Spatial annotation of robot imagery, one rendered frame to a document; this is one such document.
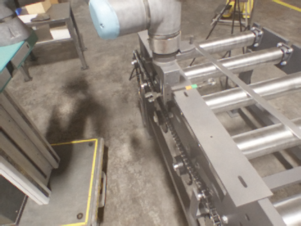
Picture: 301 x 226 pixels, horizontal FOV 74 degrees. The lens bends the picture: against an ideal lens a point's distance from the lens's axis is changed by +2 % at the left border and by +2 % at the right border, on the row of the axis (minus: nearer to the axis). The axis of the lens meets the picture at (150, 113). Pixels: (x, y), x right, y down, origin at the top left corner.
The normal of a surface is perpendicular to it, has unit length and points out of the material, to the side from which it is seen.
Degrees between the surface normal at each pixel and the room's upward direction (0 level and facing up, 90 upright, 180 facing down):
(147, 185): 0
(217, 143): 0
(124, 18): 79
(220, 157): 0
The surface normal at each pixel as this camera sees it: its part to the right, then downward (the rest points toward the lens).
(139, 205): -0.07, -0.71
